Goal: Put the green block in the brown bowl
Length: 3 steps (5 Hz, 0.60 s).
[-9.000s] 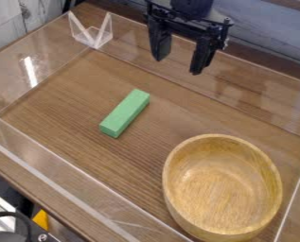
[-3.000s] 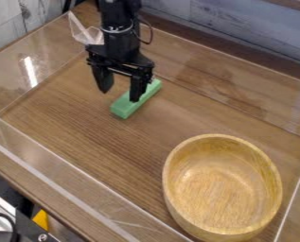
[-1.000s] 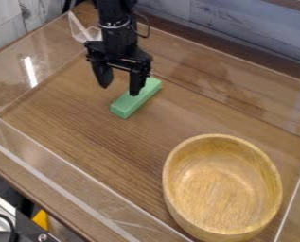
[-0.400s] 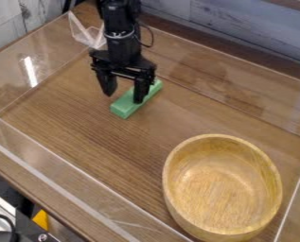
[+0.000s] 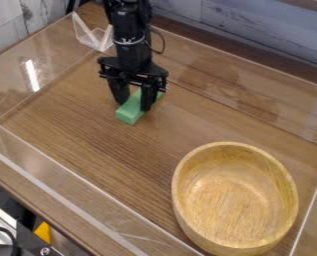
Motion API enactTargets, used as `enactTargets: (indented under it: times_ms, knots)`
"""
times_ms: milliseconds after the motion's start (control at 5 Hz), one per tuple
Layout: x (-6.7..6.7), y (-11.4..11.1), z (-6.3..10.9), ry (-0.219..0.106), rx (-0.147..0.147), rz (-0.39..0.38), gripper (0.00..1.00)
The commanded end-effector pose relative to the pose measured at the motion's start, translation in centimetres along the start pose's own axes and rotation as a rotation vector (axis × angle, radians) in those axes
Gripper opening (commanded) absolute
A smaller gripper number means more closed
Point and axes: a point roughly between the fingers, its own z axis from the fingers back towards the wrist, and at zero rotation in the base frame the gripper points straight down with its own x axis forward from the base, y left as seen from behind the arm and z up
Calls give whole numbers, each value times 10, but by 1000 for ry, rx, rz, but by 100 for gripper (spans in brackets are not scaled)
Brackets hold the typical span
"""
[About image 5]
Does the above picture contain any yellow black machine base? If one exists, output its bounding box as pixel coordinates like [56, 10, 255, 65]
[0, 196, 72, 256]

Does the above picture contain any black cable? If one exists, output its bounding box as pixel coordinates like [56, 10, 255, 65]
[144, 26, 166, 56]

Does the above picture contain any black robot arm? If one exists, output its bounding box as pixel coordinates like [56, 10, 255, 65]
[98, 0, 168, 112]

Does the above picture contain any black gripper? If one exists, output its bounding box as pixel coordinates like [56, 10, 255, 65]
[96, 39, 170, 113]

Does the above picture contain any green rectangular block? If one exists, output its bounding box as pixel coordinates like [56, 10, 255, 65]
[114, 87, 166, 126]

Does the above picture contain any clear acrylic corner bracket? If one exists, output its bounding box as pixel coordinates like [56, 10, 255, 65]
[71, 13, 114, 52]

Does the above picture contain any brown wooden bowl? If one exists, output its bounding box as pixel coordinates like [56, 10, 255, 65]
[171, 142, 299, 256]

